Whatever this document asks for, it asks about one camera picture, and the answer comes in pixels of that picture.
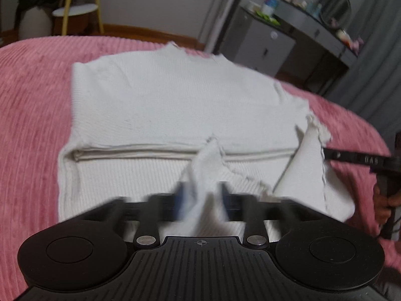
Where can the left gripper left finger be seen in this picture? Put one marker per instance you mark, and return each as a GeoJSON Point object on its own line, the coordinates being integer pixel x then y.
{"type": "Point", "coordinates": [157, 209]}

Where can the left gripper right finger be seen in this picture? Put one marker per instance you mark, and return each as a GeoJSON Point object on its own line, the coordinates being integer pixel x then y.
{"type": "Point", "coordinates": [247, 209]}

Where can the white ribbed knit sweater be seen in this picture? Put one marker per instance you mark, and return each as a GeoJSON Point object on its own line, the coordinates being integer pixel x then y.
{"type": "Point", "coordinates": [145, 121]}

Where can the person's right hand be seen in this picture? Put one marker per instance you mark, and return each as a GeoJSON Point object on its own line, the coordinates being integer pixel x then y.
{"type": "Point", "coordinates": [383, 205]}

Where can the grey curtain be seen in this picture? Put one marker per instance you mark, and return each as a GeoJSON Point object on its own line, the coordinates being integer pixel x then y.
{"type": "Point", "coordinates": [371, 87]}

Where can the pink plush toy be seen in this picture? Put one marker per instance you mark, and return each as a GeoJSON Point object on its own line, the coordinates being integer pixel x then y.
{"type": "Point", "coordinates": [356, 45]}

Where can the grey bedside cabinet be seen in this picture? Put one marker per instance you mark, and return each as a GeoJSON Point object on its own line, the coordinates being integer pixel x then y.
{"type": "Point", "coordinates": [253, 43]}

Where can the grey dressing table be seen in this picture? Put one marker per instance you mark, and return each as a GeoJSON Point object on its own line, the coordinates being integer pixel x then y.
{"type": "Point", "coordinates": [319, 58]}

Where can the round vanity mirror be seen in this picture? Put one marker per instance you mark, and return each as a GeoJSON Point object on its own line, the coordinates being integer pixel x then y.
{"type": "Point", "coordinates": [335, 14]}

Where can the yellow-legged side table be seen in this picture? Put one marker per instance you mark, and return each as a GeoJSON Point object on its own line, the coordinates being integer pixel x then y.
{"type": "Point", "coordinates": [68, 10]}

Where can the blue white tissue canister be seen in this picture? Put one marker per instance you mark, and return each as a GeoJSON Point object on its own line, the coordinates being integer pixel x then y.
{"type": "Point", "coordinates": [269, 6]}

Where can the white tower fan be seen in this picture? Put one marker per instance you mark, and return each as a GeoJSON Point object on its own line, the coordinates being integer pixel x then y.
{"type": "Point", "coordinates": [214, 26]}

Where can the white round vase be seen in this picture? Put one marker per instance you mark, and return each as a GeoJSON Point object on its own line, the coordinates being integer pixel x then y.
{"type": "Point", "coordinates": [35, 22]}

